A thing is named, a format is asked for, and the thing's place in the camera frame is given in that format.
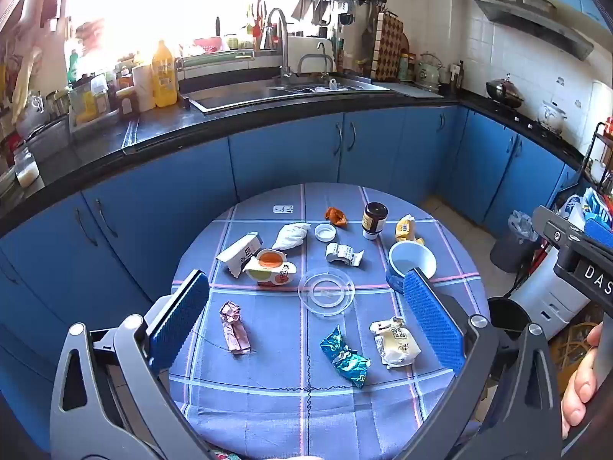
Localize black kitchen countertop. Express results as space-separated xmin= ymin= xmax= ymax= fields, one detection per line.
xmin=0 ymin=81 xmax=587 ymax=235

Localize black bin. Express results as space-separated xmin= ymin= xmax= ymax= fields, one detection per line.
xmin=487 ymin=296 xmax=530 ymax=384

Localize yellow snack wrapper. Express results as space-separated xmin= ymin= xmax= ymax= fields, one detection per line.
xmin=395 ymin=214 xmax=425 ymax=246

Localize dark glass jar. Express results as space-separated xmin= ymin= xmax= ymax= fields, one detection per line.
xmin=362 ymin=202 xmax=389 ymax=241

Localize checkered wooden cutting board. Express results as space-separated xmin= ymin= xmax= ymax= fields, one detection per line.
xmin=372 ymin=11 xmax=405 ymax=82

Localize teal foil wrapper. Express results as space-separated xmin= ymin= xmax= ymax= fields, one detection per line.
xmin=319 ymin=324 xmax=372 ymax=389

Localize crumpled white plastic bag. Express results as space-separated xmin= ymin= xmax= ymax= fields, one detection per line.
xmin=273 ymin=222 xmax=312 ymax=252

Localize small steel faucet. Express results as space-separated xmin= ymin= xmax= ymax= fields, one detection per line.
xmin=299 ymin=41 xmax=335 ymax=78

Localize crumpled white printed label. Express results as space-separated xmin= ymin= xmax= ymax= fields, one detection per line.
xmin=325 ymin=242 xmax=365 ymax=267

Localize black wire rack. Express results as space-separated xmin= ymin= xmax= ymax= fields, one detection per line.
xmin=579 ymin=122 xmax=613 ymax=189

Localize black wok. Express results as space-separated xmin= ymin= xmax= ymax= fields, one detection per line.
xmin=485 ymin=73 xmax=526 ymax=108

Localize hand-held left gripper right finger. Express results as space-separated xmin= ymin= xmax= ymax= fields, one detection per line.
xmin=397 ymin=267 xmax=563 ymax=460

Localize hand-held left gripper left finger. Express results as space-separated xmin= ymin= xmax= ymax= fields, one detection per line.
xmin=50 ymin=268 xmax=211 ymax=460

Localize blue kitchen cabinets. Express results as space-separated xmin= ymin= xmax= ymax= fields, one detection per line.
xmin=0 ymin=105 xmax=582 ymax=384

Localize tall steel faucet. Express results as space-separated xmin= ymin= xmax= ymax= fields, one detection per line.
xmin=264 ymin=8 xmax=296 ymax=86

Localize crumpled pink wrapper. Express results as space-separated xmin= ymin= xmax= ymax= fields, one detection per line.
xmin=219 ymin=301 xmax=252 ymax=357

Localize white cooking pot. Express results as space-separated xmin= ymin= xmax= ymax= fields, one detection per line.
xmin=536 ymin=100 xmax=571 ymax=133

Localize grey bin with bag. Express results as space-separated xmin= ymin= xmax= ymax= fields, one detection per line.
xmin=489 ymin=210 xmax=541 ymax=272

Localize white paper towel roll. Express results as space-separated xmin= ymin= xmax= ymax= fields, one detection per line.
xmin=131 ymin=63 xmax=157 ymax=112

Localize pale green kettle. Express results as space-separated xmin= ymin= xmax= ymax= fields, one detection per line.
xmin=415 ymin=52 xmax=446 ymax=94

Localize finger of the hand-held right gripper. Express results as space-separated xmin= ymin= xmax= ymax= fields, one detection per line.
xmin=583 ymin=218 xmax=613 ymax=246
xmin=533 ymin=205 xmax=595 ymax=256

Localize person's right hand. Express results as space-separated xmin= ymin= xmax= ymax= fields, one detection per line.
xmin=560 ymin=321 xmax=605 ymax=442

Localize clear round plastic lid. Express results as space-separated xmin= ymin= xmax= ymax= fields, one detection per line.
xmin=297 ymin=268 xmax=356 ymax=317

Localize white and blue bowl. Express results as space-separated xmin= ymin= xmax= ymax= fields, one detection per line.
xmin=385 ymin=241 xmax=438 ymax=294

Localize large orange juice bottle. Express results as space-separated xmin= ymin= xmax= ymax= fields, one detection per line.
xmin=151 ymin=39 xmax=179 ymax=108

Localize white appliance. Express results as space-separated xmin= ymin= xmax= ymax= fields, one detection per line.
xmin=514 ymin=248 xmax=595 ymax=342

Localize bag of colourful packets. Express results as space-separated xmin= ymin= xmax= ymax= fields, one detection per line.
xmin=556 ymin=187 xmax=613 ymax=232

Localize blue plaid tablecloth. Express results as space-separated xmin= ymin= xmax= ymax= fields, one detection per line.
xmin=169 ymin=182 xmax=489 ymax=460

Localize steel range hood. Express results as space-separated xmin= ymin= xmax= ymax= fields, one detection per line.
xmin=472 ymin=0 xmax=595 ymax=61

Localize white cup with orange lid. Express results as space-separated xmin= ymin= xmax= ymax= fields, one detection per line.
xmin=244 ymin=248 xmax=298 ymax=289

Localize white and yellow bread packet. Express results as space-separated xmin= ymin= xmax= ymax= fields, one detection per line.
xmin=369 ymin=315 xmax=423 ymax=370

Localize crushed white milk carton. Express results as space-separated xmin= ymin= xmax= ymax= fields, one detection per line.
xmin=215 ymin=232 xmax=264 ymax=279

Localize steel kitchen sink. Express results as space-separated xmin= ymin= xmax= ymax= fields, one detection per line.
xmin=188 ymin=77 xmax=392 ymax=114

